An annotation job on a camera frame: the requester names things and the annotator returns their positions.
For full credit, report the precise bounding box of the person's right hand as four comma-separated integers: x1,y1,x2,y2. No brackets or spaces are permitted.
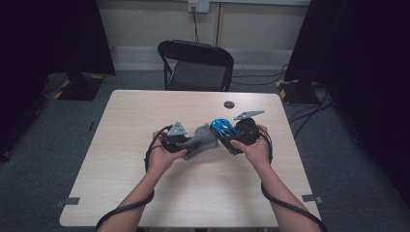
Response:
229,124,274,172

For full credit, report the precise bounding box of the black stand base yellow tape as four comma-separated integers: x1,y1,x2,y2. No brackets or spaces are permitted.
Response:
275,78,321,106
53,72,105,102

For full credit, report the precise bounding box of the black floor cable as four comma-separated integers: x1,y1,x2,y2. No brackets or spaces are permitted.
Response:
230,63,290,87

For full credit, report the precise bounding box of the wall conduit pipe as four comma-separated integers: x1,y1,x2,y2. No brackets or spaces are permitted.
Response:
215,2,223,47

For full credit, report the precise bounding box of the bundle of black floor cables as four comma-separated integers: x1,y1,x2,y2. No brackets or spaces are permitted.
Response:
287,89,336,140

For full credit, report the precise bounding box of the grey towel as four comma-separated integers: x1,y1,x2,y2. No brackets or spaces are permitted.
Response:
180,123,220,161

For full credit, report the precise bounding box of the blue toy car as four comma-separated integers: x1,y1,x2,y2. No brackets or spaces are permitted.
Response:
209,117,245,156

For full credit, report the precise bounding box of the black curtain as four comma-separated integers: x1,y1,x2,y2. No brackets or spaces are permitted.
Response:
283,0,410,207
0,0,116,162

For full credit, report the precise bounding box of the grey tape strip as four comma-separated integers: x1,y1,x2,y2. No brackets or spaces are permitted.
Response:
54,196,81,208
301,193,325,205

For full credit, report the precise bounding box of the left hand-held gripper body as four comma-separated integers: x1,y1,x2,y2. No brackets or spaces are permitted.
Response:
161,121,191,154

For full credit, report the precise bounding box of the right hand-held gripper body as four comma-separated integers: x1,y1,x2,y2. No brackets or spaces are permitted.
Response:
233,110,266,147

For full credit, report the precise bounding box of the black wall socket cable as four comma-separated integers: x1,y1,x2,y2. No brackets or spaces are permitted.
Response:
191,6,200,44

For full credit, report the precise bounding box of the white wall socket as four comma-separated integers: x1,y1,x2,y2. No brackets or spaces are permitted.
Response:
188,0,211,15

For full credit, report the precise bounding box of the right hand-held gripper cable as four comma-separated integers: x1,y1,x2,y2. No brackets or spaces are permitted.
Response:
258,130,330,232

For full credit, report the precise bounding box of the person's left hand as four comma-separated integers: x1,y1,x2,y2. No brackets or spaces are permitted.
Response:
145,128,189,177

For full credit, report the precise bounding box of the black folding chair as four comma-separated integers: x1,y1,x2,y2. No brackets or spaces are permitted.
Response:
157,39,235,93

